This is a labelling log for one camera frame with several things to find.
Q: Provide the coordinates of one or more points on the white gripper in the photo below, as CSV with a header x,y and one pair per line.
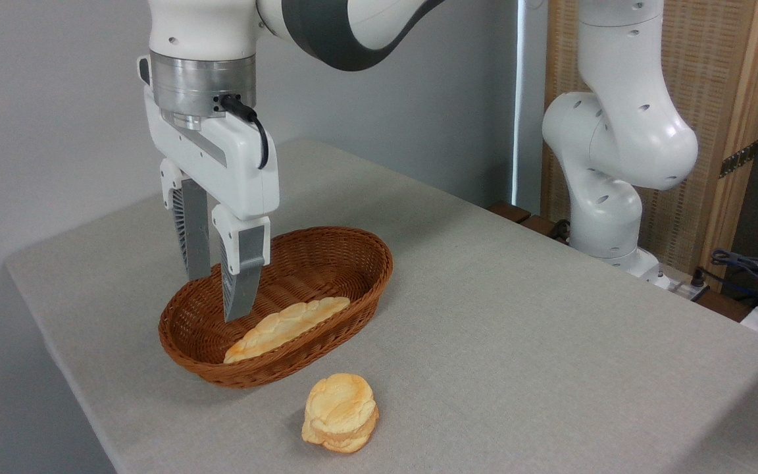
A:
x,y
214,161

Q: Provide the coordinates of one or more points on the round bread roll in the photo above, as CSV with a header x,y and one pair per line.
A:
x,y
339,408

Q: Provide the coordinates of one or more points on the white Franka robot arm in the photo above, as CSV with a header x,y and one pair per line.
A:
x,y
616,131

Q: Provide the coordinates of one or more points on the long braided bread loaf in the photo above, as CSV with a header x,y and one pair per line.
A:
x,y
280,329

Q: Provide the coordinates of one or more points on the brown wicker oval basket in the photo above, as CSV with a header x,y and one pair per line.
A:
x,y
346,263

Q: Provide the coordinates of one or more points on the brown wooden base board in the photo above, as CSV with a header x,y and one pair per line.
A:
x,y
510,212

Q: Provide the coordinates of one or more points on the grey tablecloth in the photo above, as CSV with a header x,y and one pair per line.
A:
x,y
517,329

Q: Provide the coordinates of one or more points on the white vertical edge strip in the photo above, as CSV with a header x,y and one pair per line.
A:
x,y
518,99

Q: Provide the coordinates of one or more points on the wooden woven folding screen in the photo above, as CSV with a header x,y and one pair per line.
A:
x,y
714,99

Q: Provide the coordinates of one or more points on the black metal screen hinge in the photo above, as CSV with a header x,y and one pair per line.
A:
x,y
739,159

